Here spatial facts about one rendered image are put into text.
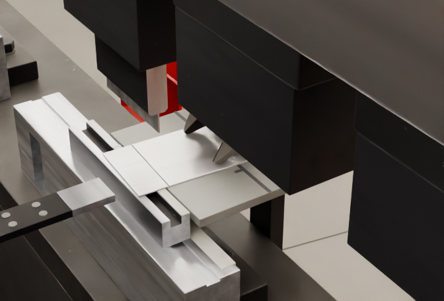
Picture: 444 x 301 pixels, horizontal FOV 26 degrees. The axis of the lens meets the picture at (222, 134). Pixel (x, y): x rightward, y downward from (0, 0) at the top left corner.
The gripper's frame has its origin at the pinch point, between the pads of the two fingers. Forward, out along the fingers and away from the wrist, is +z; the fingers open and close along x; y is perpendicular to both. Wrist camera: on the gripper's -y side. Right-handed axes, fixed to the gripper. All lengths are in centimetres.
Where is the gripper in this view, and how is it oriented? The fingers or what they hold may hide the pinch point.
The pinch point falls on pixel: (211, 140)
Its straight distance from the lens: 99.1
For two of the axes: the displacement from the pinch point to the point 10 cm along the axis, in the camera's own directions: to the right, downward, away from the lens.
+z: -5.7, 8.1, 1.4
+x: 4.9, 4.7, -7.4
